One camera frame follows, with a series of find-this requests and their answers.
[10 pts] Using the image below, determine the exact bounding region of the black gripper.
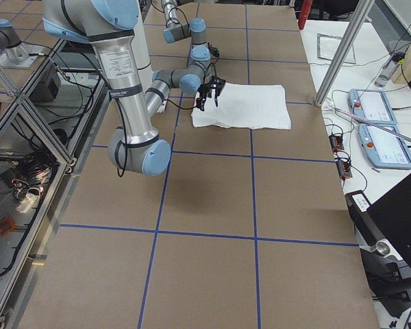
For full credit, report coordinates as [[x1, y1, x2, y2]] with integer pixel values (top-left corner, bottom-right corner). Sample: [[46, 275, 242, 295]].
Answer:
[[195, 80, 216, 112]]

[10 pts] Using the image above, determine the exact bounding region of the white long-sleeve printed shirt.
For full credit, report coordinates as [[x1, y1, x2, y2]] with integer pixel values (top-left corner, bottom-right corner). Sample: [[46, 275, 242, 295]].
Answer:
[[191, 83, 292, 130]]

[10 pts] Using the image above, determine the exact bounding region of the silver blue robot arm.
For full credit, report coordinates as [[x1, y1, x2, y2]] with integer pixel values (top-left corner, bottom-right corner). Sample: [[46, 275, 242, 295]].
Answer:
[[160, 0, 207, 47], [42, 1, 225, 175]]

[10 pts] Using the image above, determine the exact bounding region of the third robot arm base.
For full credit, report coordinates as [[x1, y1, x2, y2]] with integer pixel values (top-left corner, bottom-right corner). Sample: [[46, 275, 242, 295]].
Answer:
[[0, 19, 45, 69]]

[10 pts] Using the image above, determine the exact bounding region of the black framed paper sheet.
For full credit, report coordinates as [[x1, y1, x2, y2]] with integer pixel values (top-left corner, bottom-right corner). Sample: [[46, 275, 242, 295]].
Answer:
[[316, 34, 356, 64]]

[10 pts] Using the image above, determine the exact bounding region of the red fire extinguisher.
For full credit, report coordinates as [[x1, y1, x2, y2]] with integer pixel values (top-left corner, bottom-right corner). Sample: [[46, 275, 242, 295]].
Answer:
[[299, 0, 312, 22]]

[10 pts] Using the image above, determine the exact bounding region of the black box on shelf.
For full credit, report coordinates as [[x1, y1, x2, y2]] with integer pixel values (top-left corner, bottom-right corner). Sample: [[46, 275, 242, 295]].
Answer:
[[29, 66, 61, 102]]

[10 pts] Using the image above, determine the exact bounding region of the far blue teach pendant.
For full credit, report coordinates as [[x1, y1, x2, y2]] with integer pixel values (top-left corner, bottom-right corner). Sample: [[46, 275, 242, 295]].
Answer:
[[349, 88, 397, 125]]

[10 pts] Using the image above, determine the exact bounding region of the blue teach pendant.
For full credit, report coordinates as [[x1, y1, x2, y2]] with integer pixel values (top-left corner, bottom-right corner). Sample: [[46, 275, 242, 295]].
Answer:
[[349, 88, 397, 125], [358, 123, 411, 169]]

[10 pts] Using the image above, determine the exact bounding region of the near blue teach pendant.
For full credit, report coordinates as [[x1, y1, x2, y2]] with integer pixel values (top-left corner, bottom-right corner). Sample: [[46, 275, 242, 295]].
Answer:
[[358, 123, 411, 169]]

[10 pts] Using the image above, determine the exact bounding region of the clear plastic water bottle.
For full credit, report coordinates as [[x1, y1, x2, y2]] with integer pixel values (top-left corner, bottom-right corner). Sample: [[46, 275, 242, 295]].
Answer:
[[374, 51, 405, 88]]

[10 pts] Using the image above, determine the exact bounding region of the black laptop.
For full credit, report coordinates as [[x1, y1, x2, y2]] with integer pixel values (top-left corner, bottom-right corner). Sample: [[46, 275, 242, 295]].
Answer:
[[368, 173, 411, 264]]

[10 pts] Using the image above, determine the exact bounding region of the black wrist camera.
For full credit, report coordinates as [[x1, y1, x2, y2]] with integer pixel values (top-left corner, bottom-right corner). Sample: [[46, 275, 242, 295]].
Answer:
[[207, 43, 220, 58], [211, 75, 226, 106]]

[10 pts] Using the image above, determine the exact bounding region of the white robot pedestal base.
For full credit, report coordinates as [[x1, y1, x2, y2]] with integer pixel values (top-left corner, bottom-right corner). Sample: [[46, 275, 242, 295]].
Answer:
[[133, 0, 169, 114]]

